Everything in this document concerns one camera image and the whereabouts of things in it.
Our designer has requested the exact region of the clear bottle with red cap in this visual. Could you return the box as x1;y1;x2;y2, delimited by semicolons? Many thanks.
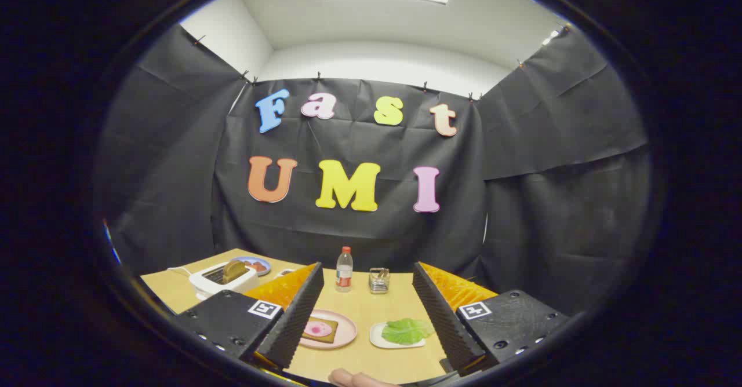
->
336;246;354;293

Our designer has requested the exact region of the white square plate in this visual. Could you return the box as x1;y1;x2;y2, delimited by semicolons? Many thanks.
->
370;322;427;349

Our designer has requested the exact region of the blue plate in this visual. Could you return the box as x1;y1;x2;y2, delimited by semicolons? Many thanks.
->
232;256;272;277

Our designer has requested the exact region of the bread slice under ham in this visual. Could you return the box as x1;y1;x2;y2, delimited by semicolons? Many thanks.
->
301;316;339;344

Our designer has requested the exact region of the white toaster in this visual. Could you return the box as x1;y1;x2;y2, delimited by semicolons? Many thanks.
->
189;261;260;301

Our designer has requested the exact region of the green lettuce leaf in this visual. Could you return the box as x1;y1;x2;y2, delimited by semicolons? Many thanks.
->
381;318;435;345

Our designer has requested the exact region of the pink plate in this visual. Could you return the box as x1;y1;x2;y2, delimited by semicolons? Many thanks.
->
299;309;358;350

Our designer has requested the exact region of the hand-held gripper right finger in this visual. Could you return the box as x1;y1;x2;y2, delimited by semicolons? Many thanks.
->
412;261;572;377

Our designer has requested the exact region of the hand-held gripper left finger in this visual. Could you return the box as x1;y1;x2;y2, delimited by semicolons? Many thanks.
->
174;261;325;370

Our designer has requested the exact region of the wire mesh cutlery holder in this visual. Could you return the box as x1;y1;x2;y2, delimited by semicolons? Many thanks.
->
369;268;391;295

